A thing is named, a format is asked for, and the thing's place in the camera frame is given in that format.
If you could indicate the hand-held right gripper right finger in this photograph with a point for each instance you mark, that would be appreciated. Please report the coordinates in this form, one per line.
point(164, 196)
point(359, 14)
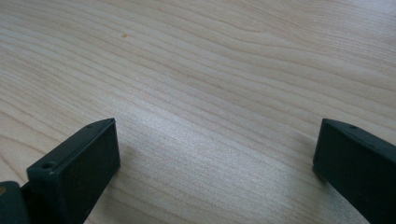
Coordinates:
point(358, 168)

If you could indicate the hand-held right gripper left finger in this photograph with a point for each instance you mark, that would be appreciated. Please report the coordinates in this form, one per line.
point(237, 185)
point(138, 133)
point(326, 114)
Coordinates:
point(74, 168)

